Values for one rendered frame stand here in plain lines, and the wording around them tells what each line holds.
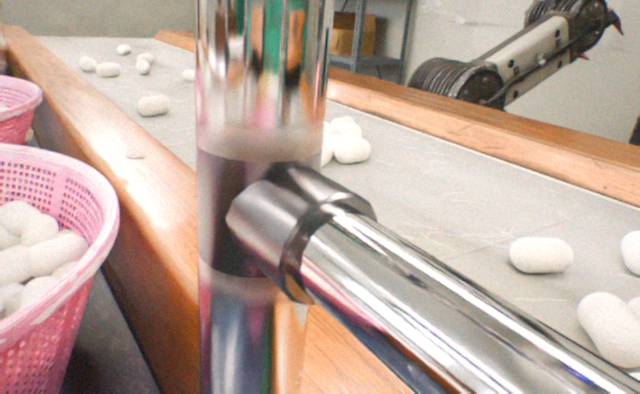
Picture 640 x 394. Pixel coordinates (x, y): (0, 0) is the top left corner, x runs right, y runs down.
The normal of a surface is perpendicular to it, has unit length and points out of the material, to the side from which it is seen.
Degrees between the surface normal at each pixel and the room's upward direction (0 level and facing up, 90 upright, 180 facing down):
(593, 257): 0
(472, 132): 45
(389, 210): 0
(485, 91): 89
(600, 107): 90
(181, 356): 90
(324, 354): 0
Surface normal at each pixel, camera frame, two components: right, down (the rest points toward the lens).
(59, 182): -0.44, -0.03
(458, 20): -0.79, 0.15
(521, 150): -0.51, -0.55
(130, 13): 0.61, 0.33
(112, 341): 0.07, -0.93
